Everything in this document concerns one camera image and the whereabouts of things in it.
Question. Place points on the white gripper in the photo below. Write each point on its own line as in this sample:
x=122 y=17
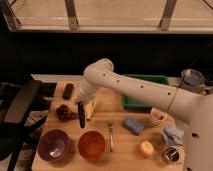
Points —
x=85 y=92

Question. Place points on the black dish brush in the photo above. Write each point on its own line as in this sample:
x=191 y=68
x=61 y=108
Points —
x=81 y=114

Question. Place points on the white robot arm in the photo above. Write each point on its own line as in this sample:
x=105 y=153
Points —
x=194 y=109

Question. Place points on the orange bowl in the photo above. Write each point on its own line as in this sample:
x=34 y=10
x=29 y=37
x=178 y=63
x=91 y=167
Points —
x=91 y=145

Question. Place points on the purple bowl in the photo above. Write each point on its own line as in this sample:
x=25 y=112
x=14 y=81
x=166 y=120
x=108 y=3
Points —
x=53 y=145

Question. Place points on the black rectangular block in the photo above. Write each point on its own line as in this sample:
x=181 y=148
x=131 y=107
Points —
x=67 y=91

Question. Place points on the dark grape bunch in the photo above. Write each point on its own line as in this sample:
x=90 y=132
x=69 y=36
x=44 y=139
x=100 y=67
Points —
x=64 y=113

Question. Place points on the metal fork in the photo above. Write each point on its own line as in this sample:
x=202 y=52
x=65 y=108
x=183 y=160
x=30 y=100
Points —
x=110 y=127

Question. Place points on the green plastic tray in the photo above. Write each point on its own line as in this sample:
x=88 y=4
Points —
x=133 y=105

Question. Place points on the blue sponge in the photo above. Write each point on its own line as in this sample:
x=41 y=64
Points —
x=134 y=125

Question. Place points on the black office chair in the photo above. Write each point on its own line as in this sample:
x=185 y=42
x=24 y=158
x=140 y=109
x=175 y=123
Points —
x=13 y=131

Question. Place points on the white pink cup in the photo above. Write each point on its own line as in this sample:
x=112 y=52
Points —
x=157 y=116

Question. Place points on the yellow red apple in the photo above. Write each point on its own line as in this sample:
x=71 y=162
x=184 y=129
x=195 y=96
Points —
x=146 y=149

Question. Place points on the blue crumpled cloth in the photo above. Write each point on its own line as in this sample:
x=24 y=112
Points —
x=172 y=135

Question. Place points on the metal can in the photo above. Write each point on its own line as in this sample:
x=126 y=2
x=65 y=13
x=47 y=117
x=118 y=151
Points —
x=170 y=155

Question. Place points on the grey round tape roll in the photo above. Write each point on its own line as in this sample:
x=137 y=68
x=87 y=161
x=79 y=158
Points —
x=192 y=80

